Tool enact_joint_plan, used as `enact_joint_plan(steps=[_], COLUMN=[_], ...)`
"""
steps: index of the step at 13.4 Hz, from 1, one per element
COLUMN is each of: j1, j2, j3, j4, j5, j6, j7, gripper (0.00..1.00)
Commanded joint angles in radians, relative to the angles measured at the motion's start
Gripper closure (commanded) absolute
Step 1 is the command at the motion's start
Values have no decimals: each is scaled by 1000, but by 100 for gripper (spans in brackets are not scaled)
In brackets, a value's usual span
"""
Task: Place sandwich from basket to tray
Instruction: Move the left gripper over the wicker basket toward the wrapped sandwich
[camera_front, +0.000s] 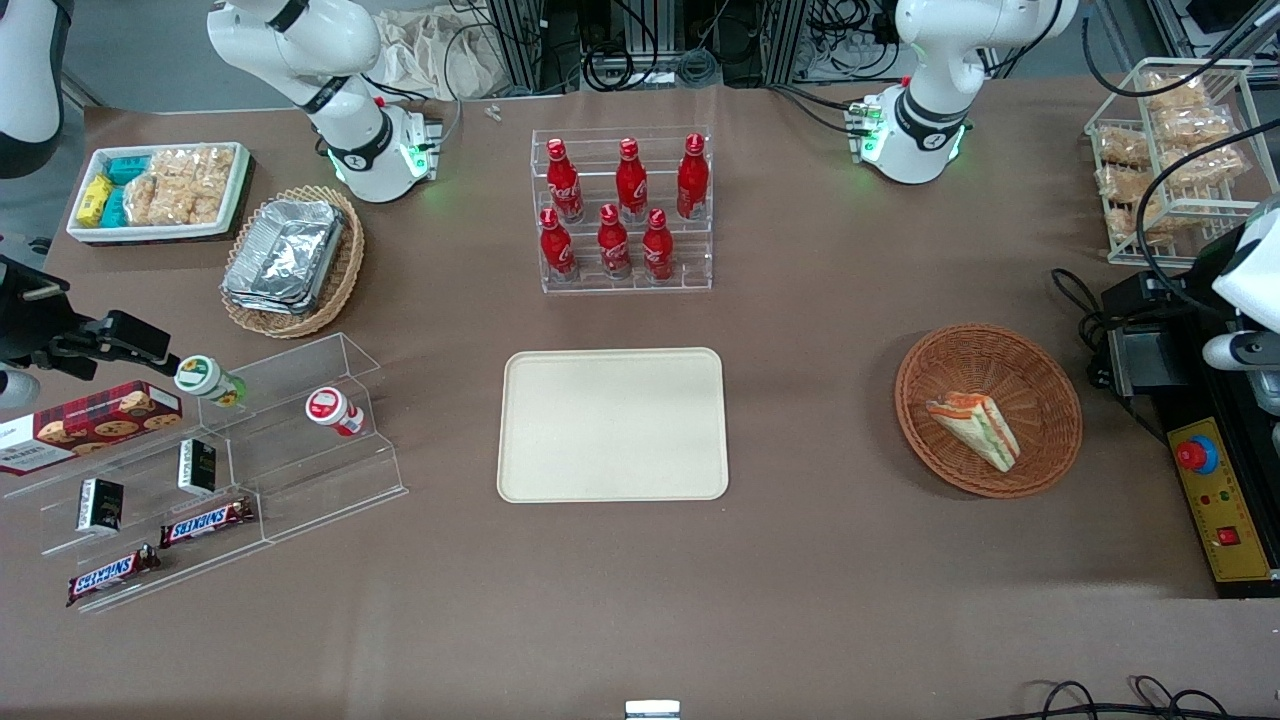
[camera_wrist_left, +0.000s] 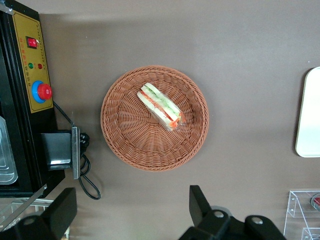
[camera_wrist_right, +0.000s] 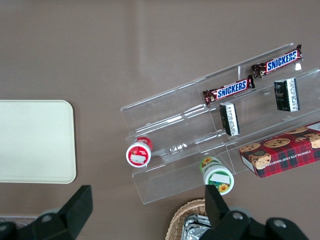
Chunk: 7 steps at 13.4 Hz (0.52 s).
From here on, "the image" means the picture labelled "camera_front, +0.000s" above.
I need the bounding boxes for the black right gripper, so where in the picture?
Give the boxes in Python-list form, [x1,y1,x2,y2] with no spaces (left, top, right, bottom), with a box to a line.
[0,255,182,380]

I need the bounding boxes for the aluminium foil tray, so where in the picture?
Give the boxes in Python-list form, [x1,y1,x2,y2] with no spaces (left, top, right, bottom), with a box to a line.
[223,198,347,317]

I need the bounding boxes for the light wicker oval basket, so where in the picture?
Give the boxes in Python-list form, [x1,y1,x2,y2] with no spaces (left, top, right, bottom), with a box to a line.
[219,185,366,340]

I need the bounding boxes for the beige rectangular tray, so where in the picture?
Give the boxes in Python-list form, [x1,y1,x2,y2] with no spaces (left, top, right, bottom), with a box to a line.
[497,347,730,504]

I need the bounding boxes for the wrapped triangle sandwich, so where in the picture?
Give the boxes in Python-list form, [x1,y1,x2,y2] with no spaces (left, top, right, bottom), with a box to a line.
[925,392,1022,474]

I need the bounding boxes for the brown round wicker basket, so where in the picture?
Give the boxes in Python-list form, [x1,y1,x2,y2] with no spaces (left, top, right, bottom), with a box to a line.
[894,323,1084,500]

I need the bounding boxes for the green lid yogurt cup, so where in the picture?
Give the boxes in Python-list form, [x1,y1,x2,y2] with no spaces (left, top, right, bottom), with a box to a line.
[174,355,247,409]

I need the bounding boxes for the red tartan cookie box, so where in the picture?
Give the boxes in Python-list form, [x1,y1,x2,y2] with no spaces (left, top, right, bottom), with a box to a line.
[0,381,185,477]

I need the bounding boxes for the white rectangular snack bin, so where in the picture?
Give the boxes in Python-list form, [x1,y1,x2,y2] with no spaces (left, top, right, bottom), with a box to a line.
[66,142,251,245]

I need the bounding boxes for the clear bag of rice crackers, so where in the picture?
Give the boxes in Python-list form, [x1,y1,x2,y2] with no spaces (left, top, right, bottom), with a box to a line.
[150,147,237,225]
[124,170,197,227]

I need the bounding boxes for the small black chocolate box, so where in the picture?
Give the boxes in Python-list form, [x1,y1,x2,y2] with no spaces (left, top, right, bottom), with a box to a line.
[177,438,218,497]
[77,477,126,535]

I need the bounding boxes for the yellow snack packet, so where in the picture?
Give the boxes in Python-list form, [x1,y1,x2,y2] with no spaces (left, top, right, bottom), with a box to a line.
[77,174,114,228]

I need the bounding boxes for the brown Snickers bar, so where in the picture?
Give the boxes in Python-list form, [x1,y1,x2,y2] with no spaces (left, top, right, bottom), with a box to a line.
[159,497,257,550]
[66,545,162,609]

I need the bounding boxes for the red lid yogurt cup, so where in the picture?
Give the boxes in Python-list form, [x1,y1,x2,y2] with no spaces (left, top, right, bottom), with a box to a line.
[305,386,367,439]

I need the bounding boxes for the clear acrylic tiered shelf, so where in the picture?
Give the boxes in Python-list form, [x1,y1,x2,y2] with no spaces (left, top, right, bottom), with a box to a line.
[0,332,409,614]

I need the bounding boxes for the beige cloth bag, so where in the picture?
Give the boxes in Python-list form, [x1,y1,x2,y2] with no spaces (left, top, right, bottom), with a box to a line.
[372,8,503,102]

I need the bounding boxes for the red cola bottle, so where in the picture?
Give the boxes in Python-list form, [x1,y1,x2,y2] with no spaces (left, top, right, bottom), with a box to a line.
[614,138,650,224]
[597,204,634,282]
[539,208,577,282]
[545,138,585,224]
[676,133,711,221]
[641,208,676,284]

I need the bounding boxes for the clear acrylic bottle rack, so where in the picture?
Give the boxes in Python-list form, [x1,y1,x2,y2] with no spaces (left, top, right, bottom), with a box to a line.
[529,127,714,295]

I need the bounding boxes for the clear bag of fried snacks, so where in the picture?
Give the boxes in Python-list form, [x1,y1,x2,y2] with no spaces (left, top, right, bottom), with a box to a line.
[1104,200,1169,249]
[1094,127,1153,168]
[1096,165,1153,203]
[1140,72,1208,113]
[1165,145,1247,189]
[1155,104,1233,148]

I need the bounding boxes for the red emergency stop button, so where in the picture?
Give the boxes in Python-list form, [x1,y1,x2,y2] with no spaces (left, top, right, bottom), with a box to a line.
[1175,436,1220,477]

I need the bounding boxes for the black and yellow control box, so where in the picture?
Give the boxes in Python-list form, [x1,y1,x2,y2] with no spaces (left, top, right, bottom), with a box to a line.
[1150,385,1280,600]

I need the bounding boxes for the black arm base cables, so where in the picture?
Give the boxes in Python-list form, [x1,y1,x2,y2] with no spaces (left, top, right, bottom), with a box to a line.
[360,72,463,136]
[768,78,873,137]

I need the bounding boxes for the aluminium frame post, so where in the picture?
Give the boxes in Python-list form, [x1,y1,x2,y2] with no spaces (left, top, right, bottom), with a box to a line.
[764,0,811,83]
[495,0,546,97]

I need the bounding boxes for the black cable bundle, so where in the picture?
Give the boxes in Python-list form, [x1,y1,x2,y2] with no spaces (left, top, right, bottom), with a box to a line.
[1050,267,1113,391]

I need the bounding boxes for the thick black cable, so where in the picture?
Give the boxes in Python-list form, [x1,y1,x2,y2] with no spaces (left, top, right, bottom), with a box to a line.
[1080,0,1280,293]

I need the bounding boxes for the white wire rack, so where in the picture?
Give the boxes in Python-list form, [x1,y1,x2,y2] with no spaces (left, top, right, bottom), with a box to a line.
[1084,57,1258,267]

